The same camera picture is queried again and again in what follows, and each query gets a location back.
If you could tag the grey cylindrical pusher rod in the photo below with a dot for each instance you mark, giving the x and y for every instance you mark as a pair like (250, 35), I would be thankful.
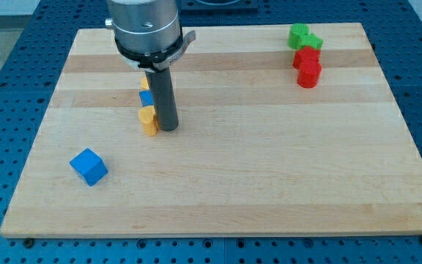
(161, 88)

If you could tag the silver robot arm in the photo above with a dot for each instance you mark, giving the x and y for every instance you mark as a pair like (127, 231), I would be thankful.
(149, 35)

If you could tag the yellow wooden heart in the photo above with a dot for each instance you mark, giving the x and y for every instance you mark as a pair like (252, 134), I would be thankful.
(148, 119)

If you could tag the blue wooden cube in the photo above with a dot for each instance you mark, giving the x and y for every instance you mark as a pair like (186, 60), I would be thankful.
(89, 166)

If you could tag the small yellow wooden block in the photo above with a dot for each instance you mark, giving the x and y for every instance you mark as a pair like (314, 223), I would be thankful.
(144, 83)

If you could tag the small blue wooden block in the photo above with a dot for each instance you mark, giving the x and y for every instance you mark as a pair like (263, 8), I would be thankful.
(146, 98)

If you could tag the light wooden board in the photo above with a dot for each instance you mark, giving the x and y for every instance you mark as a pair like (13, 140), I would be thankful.
(254, 154)

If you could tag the green wooden cylinder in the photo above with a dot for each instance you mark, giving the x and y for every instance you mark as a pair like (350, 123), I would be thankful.
(296, 32)

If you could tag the red wooden cylinder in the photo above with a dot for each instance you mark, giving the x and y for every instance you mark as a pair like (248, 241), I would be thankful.
(308, 74)

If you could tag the red wooden block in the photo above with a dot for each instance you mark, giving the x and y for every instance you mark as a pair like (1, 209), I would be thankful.
(306, 54)

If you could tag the green wooden star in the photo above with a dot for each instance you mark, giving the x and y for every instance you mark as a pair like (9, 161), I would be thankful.
(311, 40)

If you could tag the blue perforated metal table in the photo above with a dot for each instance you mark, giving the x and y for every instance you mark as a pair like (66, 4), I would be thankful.
(29, 76)

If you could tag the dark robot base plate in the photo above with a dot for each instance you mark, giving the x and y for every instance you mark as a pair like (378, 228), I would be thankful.
(194, 5)

